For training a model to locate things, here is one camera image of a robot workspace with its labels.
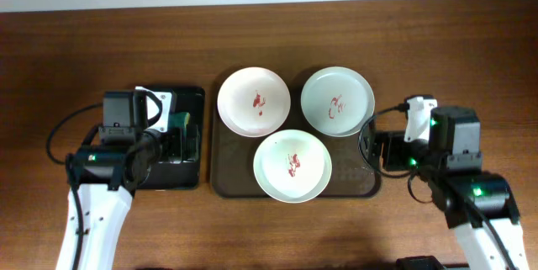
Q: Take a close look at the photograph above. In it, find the pale green plate top right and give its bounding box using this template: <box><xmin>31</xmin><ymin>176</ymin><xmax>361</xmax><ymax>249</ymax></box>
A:
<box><xmin>300</xmin><ymin>66</ymin><xmax>375</xmax><ymax>137</ymax></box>

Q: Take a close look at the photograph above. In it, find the black cable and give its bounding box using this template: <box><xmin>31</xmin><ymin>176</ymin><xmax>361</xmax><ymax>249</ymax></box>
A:
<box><xmin>45</xmin><ymin>102</ymin><xmax>106</xmax><ymax>270</ymax></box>
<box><xmin>356</xmin><ymin>103</ymin><xmax>438</xmax><ymax>206</ymax></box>

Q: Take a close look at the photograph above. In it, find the white plate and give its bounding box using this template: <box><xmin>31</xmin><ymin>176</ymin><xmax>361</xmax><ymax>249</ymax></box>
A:
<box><xmin>253</xmin><ymin>130</ymin><xmax>332</xmax><ymax>204</ymax></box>
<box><xmin>217</xmin><ymin>67</ymin><xmax>291</xmax><ymax>138</ymax></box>

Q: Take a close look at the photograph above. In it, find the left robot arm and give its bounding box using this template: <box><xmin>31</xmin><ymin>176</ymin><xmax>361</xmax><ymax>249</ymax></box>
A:
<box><xmin>56</xmin><ymin>87</ymin><xmax>205</xmax><ymax>269</ymax></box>

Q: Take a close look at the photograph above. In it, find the green and yellow sponge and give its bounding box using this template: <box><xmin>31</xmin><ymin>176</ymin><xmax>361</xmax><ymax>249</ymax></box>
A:
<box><xmin>168</xmin><ymin>112</ymin><xmax>191</xmax><ymax>130</ymax></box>

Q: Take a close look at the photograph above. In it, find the small black tray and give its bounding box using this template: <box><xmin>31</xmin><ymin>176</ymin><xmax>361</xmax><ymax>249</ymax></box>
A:
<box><xmin>140</xmin><ymin>86</ymin><xmax>205</xmax><ymax>191</ymax></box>

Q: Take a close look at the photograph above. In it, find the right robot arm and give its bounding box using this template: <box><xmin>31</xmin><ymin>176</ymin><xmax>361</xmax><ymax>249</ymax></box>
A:
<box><xmin>395</xmin><ymin>106</ymin><xmax>529</xmax><ymax>269</ymax></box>

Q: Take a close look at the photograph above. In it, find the left black cable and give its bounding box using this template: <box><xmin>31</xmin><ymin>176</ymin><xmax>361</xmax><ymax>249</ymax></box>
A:
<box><xmin>45</xmin><ymin>102</ymin><xmax>106</xmax><ymax>270</ymax></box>

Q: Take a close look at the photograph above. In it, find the brown plastic serving tray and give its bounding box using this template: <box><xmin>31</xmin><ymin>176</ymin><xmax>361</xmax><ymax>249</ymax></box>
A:
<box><xmin>208</xmin><ymin>80</ymin><xmax>382</xmax><ymax>199</ymax></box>

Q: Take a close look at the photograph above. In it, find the right black cable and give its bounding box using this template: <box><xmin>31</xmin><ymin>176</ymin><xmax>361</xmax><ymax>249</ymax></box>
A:
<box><xmin>356</xmin><ymin>103</ymin><xmax>438</xmax><ymax>206</ymax></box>

